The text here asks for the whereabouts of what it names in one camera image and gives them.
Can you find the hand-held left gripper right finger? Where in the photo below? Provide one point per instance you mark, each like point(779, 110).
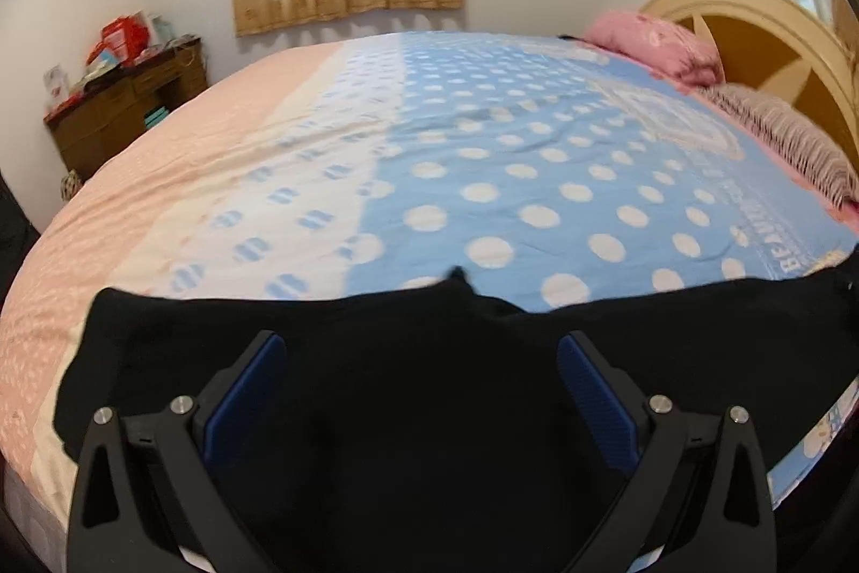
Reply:
point(597, 395)

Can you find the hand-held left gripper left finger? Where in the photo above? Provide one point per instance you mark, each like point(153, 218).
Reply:
point(243, 392)

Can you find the black pants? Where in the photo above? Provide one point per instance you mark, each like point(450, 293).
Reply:
point(416, 412)

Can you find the polka dot bed cover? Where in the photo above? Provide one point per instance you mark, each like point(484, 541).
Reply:
point(470, 177)

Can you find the teal box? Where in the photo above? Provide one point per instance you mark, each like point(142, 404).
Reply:
point(156, 117)

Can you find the brown wooden desk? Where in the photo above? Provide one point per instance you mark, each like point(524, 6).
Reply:
point(111, 113)

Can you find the striped pillow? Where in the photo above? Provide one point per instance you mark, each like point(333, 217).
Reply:
point(792, 136)

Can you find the pink floral pillow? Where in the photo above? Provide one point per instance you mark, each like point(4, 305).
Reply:
point(654, 43)

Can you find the white printed box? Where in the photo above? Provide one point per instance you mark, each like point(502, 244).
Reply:
point(56, 84)

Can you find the red gift box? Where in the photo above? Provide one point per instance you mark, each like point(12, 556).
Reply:
point(124, 38)

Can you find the cream wooden headboard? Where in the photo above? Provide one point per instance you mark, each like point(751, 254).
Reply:
point(758, 43)

